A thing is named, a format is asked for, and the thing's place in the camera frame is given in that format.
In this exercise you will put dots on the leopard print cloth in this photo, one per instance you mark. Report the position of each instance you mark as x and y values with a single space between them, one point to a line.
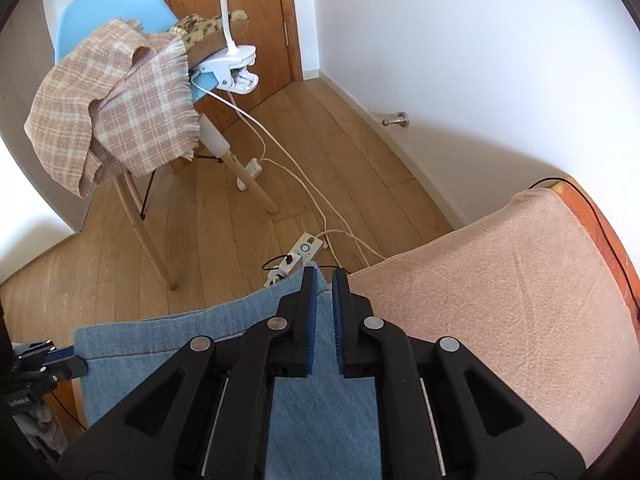
200 30

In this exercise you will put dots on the metal door stopper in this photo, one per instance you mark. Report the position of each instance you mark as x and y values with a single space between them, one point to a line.
397 120

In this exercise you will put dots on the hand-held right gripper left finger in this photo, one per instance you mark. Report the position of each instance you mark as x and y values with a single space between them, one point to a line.
311 320

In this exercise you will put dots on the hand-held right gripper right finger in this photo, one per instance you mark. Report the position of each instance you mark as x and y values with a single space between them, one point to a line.
338 320

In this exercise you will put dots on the peach fleece blanket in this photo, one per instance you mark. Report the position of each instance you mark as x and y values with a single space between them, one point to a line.
475 300

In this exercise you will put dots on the white clip lamp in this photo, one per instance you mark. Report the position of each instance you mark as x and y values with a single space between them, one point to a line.
230 65

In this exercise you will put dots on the white power strip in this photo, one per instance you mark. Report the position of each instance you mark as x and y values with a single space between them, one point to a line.
307 247

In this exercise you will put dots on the light blue denim pants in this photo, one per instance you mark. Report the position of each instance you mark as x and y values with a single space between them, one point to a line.
320 420

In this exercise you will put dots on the light blue chair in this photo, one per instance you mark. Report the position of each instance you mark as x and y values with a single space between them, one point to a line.
110 0

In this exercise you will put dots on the beige checked scarf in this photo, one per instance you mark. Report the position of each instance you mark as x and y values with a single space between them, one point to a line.
130 110

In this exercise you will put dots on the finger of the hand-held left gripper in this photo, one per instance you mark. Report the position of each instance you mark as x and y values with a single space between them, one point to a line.
65 366

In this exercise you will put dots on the wooden door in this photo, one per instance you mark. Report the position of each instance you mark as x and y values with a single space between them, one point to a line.
260 0

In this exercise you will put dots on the orange floral bed sheet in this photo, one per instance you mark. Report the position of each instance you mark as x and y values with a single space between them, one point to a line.
589 214

